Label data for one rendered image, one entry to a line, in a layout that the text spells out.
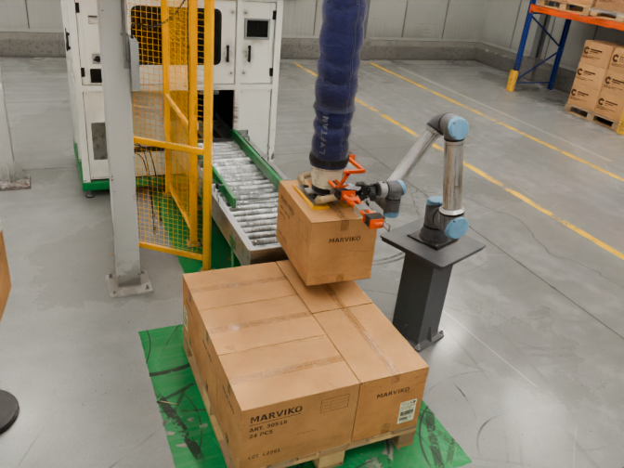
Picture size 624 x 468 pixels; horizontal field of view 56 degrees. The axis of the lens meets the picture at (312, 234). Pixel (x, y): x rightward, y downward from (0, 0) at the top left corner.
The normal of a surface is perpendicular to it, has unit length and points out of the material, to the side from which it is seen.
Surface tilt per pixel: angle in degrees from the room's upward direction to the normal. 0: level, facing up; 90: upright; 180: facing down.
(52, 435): 0
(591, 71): 88
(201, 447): 0
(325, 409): 90
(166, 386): 0
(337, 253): 89
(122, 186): 90
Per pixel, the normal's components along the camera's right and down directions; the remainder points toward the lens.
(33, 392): 0.09, -0.88
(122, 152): 0.40, 0.45
